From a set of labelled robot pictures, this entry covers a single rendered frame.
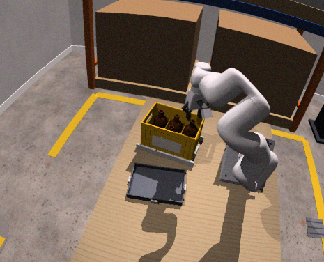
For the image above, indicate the brown glass bottle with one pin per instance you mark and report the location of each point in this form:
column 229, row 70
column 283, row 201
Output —
column 191, row 127
column 178, row 126
column 189, row 133

